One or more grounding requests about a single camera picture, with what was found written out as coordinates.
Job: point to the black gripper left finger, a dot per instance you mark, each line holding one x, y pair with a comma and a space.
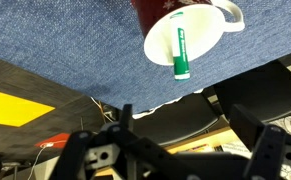
125, 116

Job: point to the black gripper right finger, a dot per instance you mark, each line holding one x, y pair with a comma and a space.
248, 130

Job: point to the green and white dry-erase marker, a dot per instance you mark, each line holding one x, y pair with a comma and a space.
181, 66

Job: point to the black office chair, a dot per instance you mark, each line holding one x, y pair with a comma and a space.
261, 93
178, 120

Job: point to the blue knitted cloth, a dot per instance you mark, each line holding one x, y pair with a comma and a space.
68, 50

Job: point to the red and white mug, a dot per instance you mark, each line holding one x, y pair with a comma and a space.
198, 30

